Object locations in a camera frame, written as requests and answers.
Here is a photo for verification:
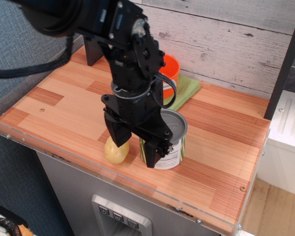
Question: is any black braided cable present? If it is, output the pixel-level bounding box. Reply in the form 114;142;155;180
0;36;74;79

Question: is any dark grey left post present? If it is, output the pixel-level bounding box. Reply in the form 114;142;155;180
84;36;103;66

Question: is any dark grey right post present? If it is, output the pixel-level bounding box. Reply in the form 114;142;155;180
264;30;295;120

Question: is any clear acrylic guard rail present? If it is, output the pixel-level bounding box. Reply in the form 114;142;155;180
0;48;269;236

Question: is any green cloth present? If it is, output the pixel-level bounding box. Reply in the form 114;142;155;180
169;75;201;111

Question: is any orange toy pot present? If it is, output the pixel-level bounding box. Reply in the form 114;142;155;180
159;54;180;98

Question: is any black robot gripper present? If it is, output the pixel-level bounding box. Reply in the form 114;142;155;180
101;94;173;168

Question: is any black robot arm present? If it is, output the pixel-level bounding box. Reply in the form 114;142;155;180
18;0;175;168

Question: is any toy corn can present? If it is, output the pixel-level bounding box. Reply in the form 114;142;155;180
153;109;188;170

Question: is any silver toy fridge cabinet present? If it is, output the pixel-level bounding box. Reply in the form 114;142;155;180
37;152;218;236

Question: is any white toy sink unit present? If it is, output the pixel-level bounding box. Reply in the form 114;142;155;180
257;91;295;194

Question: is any yellow toy potato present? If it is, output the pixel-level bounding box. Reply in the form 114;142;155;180
104;136;130;164

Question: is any black orange bag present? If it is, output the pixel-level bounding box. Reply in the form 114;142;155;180
0;206;34;236

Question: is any dark grey post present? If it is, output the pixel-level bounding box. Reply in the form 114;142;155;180
264;30;295;120
84;36;103;66

